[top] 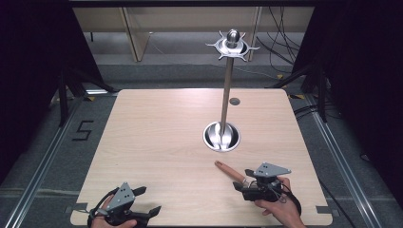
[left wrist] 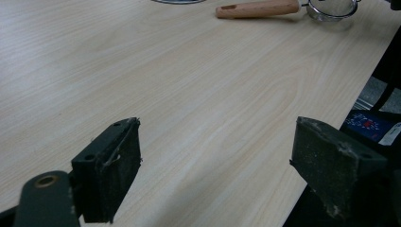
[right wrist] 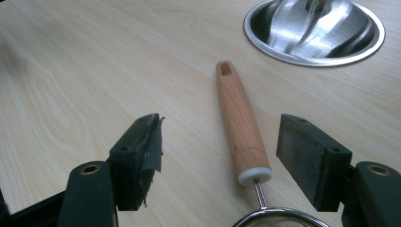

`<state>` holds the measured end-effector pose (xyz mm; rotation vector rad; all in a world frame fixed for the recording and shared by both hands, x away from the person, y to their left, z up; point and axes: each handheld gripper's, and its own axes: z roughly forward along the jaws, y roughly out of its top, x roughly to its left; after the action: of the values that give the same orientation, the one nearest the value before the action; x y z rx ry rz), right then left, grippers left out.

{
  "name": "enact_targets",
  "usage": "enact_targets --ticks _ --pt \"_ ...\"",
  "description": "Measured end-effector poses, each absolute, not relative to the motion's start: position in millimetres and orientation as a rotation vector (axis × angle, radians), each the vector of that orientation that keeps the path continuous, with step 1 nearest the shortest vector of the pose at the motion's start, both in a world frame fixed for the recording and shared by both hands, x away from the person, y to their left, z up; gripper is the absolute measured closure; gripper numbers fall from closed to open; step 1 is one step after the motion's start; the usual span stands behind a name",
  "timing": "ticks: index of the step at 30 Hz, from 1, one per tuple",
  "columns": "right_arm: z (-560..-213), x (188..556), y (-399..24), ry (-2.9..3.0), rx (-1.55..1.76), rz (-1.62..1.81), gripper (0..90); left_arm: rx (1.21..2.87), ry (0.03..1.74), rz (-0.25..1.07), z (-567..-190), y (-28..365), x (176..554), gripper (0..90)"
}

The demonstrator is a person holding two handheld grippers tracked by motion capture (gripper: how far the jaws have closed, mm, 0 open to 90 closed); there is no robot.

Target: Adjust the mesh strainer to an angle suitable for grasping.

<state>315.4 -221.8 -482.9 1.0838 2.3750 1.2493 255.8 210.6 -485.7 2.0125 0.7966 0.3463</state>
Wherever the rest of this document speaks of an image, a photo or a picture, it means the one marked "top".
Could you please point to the black tripod stand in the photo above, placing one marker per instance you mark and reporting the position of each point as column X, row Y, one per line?
column 322, row 101
column 63, row 101

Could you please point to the person's right hand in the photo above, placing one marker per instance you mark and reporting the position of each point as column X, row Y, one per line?
column 282, row 210

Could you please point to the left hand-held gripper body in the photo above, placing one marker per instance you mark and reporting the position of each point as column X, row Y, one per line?
column 121, row 198

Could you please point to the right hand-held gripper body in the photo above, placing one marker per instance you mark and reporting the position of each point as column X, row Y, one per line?
column 267, row 171

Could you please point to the black curtain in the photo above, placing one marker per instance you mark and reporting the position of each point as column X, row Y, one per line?
column 28, row 79
column 367, row 79

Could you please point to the aluminium floor rail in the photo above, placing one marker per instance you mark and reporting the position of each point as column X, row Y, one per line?
column 41, row 171
column 345, row 158

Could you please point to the person's left hand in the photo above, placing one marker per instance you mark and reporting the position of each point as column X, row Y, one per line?
column 102, row 221

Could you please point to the metal utensil rack with hooks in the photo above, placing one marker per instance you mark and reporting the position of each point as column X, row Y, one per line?
column 225, row 104

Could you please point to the grey round table grommet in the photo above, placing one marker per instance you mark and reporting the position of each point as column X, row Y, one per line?
column 234, row 101

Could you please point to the light wooden desk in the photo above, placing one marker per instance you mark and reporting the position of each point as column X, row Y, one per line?
column 136, row 34

